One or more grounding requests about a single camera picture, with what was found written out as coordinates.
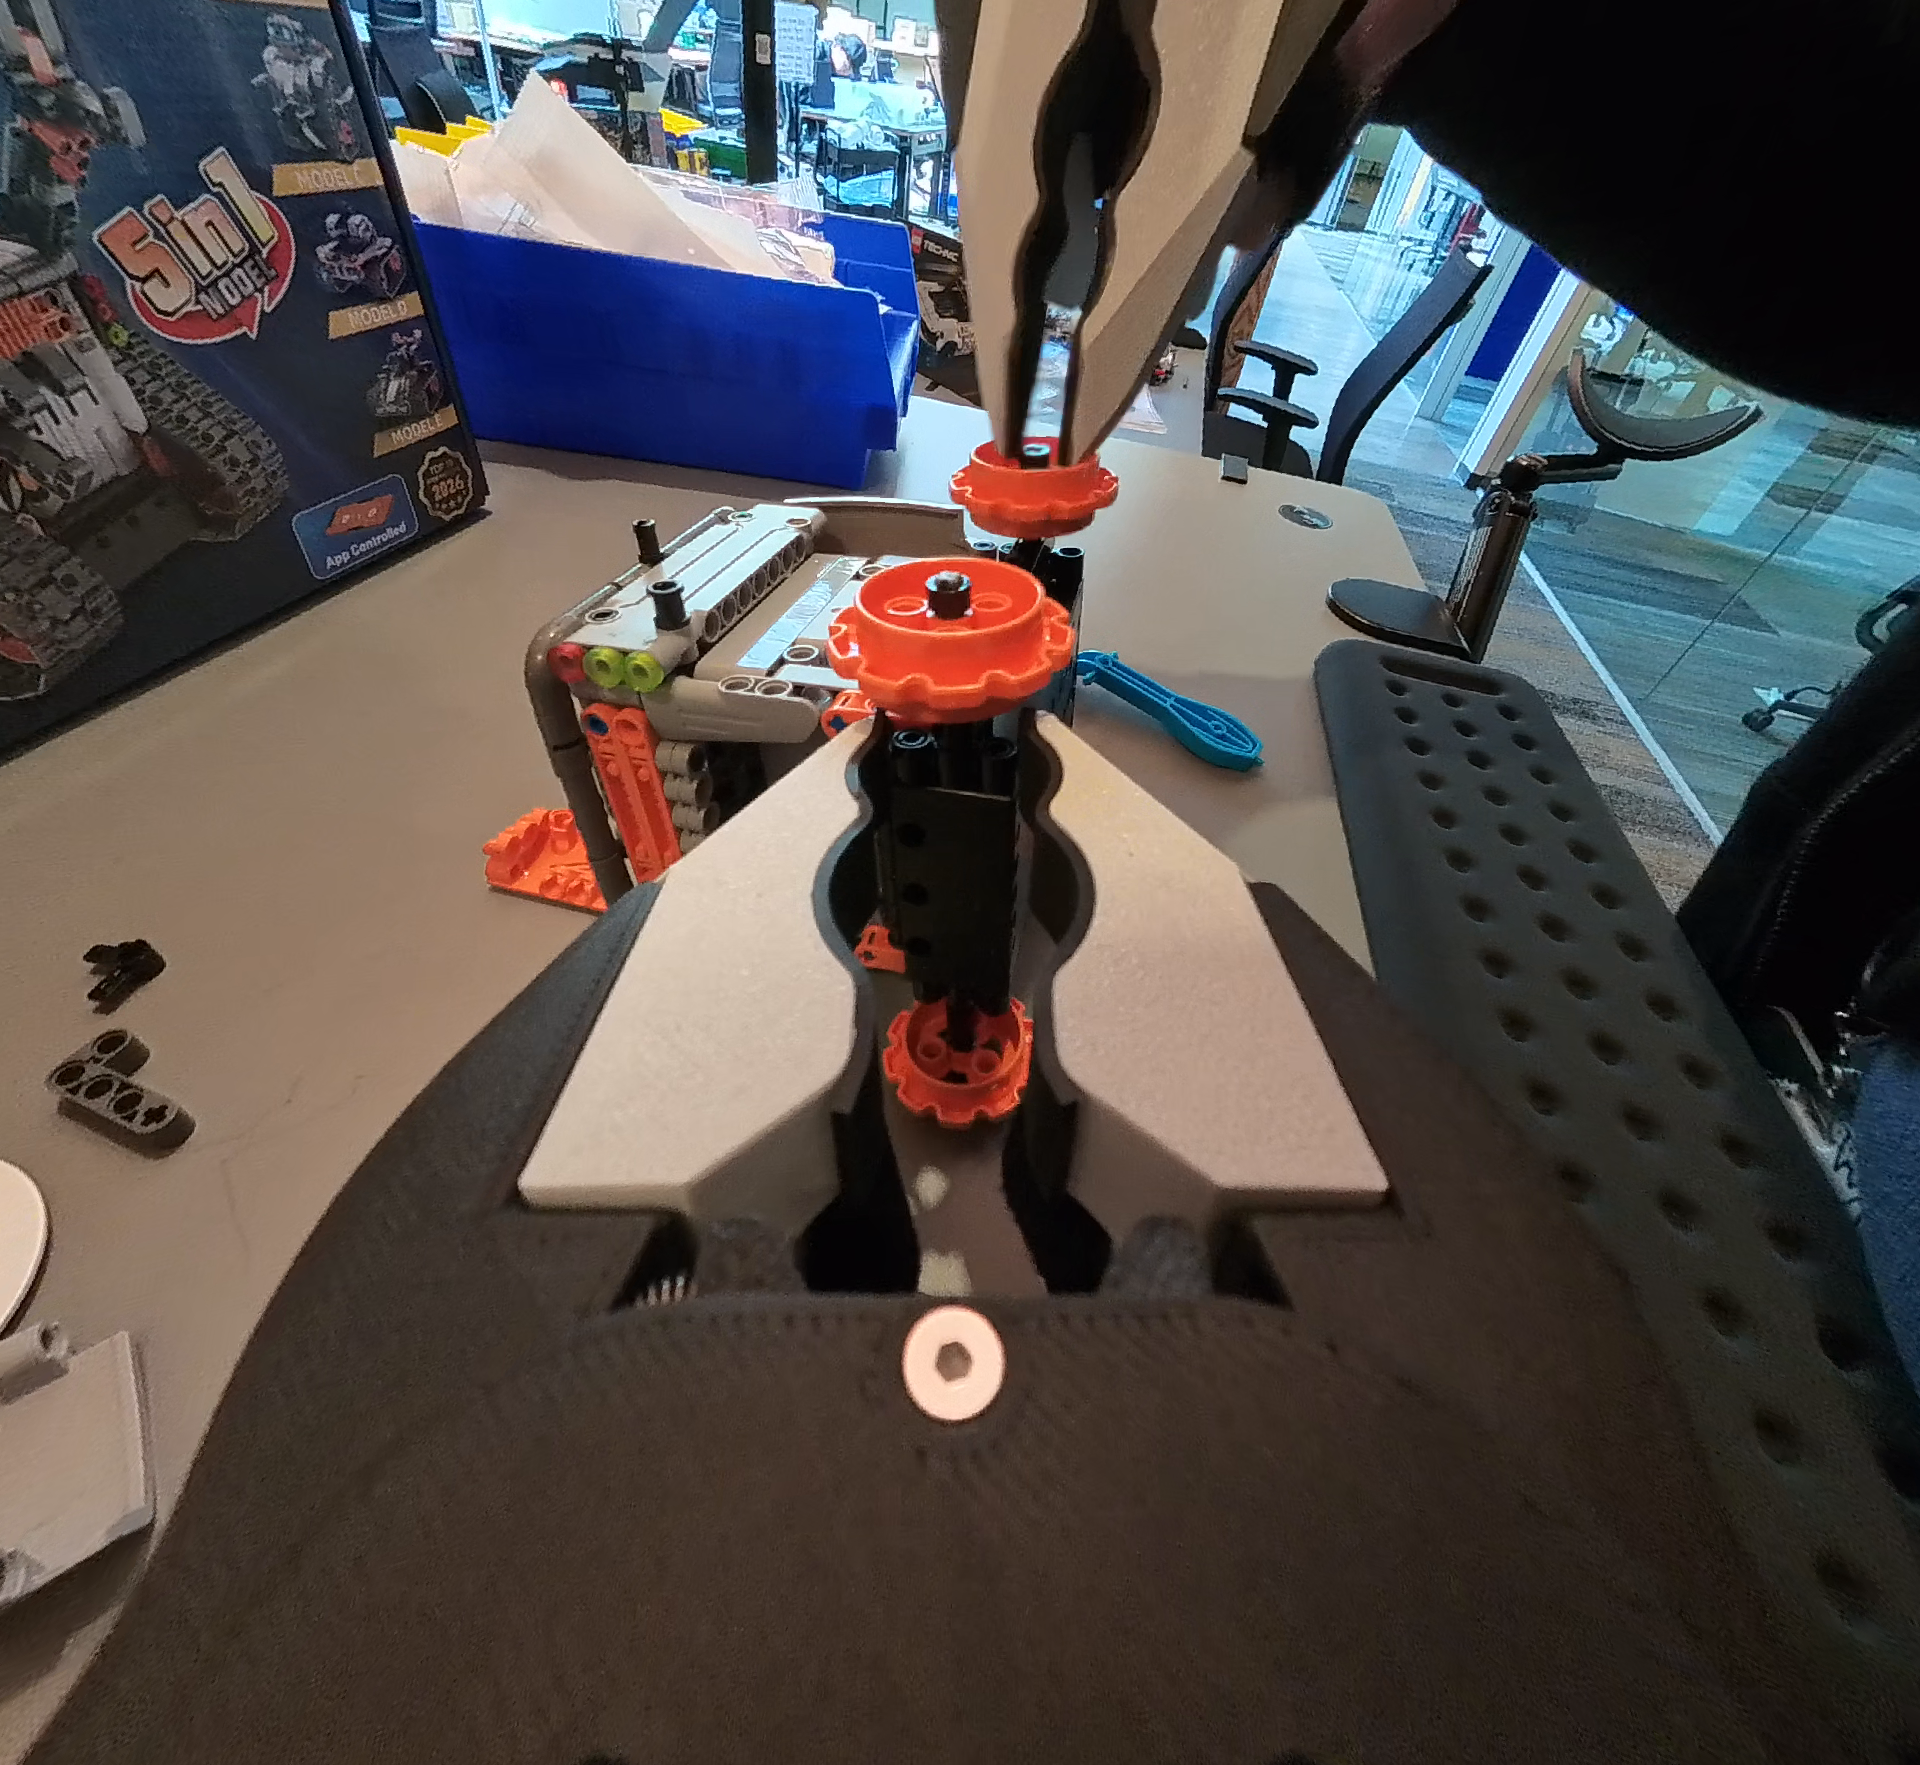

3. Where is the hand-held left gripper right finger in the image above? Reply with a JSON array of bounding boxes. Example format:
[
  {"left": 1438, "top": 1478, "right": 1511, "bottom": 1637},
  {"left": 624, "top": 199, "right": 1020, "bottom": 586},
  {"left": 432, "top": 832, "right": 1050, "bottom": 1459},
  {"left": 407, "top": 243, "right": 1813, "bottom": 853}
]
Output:
[{"left": 1026, "top": 712, "right": 1391, "bottom": 1216}]

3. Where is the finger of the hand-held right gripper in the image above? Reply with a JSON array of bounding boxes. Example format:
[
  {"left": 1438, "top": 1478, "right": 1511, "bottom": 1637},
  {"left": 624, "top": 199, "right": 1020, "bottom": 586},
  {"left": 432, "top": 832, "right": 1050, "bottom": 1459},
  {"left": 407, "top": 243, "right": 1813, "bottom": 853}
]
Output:
[
  {"left": 1065, "top": 0, "right": 1323, "bottom": 442},
  {"left": 950, "top": 0, "right": 1105, "bottom": 434}
]

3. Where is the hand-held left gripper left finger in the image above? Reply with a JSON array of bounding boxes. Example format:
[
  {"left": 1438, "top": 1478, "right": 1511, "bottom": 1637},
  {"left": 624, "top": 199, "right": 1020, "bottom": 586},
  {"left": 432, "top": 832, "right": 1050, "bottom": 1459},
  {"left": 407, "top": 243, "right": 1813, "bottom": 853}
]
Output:
[{"left": 515, "top": 722, "right": 890, "bottom": 1249}]

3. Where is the orange sprocket wheel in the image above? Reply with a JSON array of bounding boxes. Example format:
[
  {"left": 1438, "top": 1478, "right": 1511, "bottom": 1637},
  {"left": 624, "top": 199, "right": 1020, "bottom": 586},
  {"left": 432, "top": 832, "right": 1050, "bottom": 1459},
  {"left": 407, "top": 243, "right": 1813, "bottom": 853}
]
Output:
[
  {"left": 947, "top": 437, "right": 1124, "bottom": 529},
  {"left": 879, "top": 996, "right": 1036, "bottom": 1128},
  {"left": 826, "top": 560, "right": 1080, "bottom": 722}
]

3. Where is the black beam wheel frame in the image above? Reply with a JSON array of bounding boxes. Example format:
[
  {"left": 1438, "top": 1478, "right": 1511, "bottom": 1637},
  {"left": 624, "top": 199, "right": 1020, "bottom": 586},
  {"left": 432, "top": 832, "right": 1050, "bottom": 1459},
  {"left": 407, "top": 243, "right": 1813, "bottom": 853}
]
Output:
[{"left": 861, "top": 543, "right": 1087, "bottom": 1032}]

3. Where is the grey brick robot model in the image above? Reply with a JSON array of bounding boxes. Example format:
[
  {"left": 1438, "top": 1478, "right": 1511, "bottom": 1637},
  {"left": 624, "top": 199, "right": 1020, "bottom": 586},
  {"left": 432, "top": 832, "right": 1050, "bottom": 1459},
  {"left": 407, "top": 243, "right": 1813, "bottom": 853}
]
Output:
[{"left": 524, "top": 496, "right": 961, "bottom": 904}]

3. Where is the person's right forearm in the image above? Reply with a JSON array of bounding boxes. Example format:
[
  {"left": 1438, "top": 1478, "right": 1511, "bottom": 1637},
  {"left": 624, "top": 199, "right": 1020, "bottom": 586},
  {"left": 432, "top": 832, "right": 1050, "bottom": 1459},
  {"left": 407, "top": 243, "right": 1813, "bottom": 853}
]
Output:
[{"left": 1351, "top": 0, "right": 1920, "bottom": 425}]

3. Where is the orange wedge plate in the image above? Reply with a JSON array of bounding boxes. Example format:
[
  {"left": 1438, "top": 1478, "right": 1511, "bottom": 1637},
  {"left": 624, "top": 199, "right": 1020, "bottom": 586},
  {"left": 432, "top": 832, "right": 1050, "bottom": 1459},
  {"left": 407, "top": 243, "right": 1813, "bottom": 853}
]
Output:
[{"left": 482, "top": 806, "right": 632, "bottom": 914}]

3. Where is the black product box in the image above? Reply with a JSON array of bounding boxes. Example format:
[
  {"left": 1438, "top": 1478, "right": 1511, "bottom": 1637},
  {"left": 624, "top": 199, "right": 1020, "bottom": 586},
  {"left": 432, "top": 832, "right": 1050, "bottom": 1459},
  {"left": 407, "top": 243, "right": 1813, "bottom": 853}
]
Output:
[{"left": 908, "top": 220, "right": 993, "bottom": 367}]

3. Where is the black pillar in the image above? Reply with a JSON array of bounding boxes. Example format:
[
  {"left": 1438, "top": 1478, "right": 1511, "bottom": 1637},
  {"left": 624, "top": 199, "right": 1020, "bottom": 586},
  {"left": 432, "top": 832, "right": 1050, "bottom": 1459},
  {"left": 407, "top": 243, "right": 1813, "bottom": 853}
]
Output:
[{"left": 732, "top": 0, "right": 780, "bottom": 188}]

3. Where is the black office chair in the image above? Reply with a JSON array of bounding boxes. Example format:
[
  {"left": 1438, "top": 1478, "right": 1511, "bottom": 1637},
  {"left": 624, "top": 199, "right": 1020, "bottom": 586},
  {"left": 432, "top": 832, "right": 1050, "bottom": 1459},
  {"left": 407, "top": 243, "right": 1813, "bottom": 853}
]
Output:
[
  {"left": 1200, "top": 238, "right": 1323, "bottom": 479},
  {"left": 1317, "top": 249, "right": 1500, "bottom": 487}
]

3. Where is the dark perforated chair armrest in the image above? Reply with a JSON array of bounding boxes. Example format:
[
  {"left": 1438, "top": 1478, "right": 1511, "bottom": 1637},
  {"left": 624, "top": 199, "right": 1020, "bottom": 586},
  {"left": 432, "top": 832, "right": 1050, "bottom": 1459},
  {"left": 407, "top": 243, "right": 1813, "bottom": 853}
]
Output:
[{"left": 1312, "top": 641, "right": 1920, "bottom": 1661}]

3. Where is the blue plastic separator tool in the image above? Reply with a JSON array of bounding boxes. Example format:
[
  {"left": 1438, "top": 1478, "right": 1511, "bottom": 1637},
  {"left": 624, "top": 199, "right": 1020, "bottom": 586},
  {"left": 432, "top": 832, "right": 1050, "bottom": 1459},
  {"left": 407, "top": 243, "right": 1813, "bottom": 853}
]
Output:
[{"left": 1071, "top": 647, "right": 1264, "bottom": 773}]

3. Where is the pile of clear plastic bags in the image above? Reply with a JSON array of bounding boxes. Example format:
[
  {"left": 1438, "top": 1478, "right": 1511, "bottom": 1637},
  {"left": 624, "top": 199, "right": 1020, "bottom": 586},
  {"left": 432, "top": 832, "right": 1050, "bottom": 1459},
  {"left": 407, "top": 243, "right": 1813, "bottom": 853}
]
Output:
[{"left": 403, "top": 68, "right": 841, "bottom": 285}]

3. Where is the blue plastic storage bin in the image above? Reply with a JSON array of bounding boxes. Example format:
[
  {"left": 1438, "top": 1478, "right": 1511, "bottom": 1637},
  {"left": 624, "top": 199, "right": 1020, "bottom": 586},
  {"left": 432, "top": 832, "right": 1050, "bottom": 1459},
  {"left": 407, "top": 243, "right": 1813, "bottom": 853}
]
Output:
[{"left": 408, "top": 209, "right": 922, "bottom": 449}]

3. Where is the black desk stand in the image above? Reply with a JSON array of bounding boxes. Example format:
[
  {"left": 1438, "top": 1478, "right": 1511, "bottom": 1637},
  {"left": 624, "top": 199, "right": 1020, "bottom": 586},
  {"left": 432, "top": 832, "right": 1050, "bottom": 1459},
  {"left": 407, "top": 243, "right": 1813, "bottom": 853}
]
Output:
[{"left": 1326, "top": 352, "right": 1767, "bottom": 667}]

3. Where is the dark grey short beam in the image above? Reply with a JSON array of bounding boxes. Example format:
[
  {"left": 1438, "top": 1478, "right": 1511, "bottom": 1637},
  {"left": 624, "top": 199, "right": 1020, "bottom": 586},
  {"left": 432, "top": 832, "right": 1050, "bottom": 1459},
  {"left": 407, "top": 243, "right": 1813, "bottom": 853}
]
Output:
[{"left": 44, "top": 1031, "right": 196, "bottom": 1158}]

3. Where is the person's leg in blue jeans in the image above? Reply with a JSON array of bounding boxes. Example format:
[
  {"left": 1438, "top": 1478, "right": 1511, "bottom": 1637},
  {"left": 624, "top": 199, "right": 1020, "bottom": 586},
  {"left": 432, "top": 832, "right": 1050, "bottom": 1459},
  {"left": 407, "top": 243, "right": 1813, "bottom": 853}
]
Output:
[{"left": 1842, "top": 1022, "right": 1920, "bottom": 1287}]

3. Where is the white book stand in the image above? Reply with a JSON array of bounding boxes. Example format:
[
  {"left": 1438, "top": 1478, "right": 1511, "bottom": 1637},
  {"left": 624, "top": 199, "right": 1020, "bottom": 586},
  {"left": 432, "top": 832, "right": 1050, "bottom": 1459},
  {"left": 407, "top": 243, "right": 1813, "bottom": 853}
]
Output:
[{"left": 0, "top": 1156, "right": 55, "bottom": 1332}]

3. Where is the light grey curved panel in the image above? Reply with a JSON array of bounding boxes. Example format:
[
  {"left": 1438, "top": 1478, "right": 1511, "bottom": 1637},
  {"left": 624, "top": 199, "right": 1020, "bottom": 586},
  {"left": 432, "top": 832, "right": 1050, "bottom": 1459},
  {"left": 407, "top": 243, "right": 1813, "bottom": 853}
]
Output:
[{"left": 0, "top": 1322, "right": 159, "bottom": 1609}]

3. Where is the dark blue toy kit box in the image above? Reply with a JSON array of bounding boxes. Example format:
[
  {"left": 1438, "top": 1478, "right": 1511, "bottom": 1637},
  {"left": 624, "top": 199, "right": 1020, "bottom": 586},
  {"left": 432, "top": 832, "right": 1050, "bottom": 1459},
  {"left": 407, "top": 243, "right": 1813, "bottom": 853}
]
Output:
[{"left": 0, "top": 0, "right": 491, "bottom": 756}]

